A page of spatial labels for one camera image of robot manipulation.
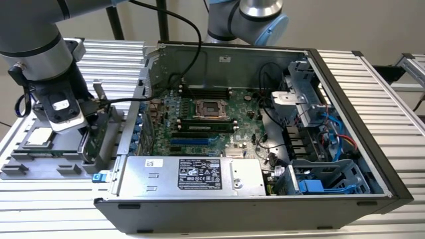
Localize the Nvidia Quadro graphics card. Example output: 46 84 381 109
77 79 116 164

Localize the black metal stand pole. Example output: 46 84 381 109
104 7 125 40
155 0 170 42

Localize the silver CPU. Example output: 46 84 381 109
24 127 56 146

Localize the grey parts rack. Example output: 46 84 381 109
0 104 126 181

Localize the loose green RAM stick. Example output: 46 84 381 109
14 148 80 156

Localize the black expansion slot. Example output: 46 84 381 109
171 131 213 138

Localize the installed green RAM stick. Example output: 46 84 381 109
181 123 233 132

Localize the CPU socket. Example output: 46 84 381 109
194 99 229 118

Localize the blue expansion slot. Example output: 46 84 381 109
170 138 213 146

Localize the silver power supply unit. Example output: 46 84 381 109
117 155 269 197

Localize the green Dell motherboard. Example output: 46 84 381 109
150 88 267 165

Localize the small silver heatsink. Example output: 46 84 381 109
225 147 246 158

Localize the grey metal drive cage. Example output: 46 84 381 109
270 61 333 127

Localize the open black PC case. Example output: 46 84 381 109
93 41 414 235

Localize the grey disk bay cage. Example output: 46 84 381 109
274 159 371 196

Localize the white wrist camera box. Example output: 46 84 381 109
42 92 88 135

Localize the thick black camera cable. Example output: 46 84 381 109
94 0 203 103

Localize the thin black wire loop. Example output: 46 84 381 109
258 62 289 110

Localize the blue plastic drive bracket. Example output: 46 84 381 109
298 180 366 195

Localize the blue data wire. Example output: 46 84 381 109
319 112 346 162

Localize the red wire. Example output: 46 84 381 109
337 134 358 150

